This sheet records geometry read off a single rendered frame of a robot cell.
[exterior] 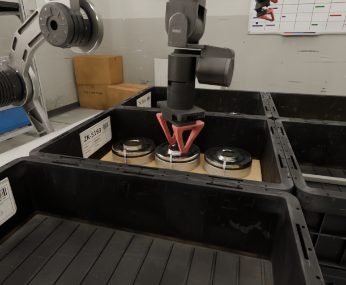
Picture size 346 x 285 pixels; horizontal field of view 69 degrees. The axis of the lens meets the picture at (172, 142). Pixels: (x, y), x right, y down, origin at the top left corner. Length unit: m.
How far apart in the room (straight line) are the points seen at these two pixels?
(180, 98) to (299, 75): 3.16
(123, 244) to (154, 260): 0.05
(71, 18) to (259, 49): 2.87
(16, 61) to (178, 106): 1.01
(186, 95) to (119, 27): 3.81
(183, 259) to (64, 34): 0.83
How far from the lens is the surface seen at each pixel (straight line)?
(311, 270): 0.25
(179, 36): 0.49
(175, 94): 0.51
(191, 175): 0.34
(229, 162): 0.54
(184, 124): 0.50
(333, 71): 3.64
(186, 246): 0.39
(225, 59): 0.48
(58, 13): 1.01
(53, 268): 0.39
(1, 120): 2.60
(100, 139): 0.62
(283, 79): 3.61
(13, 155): 1.08
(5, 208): 0.44
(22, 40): 1.34
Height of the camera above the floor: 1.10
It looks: 23 degrees down
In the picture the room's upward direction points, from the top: straight up
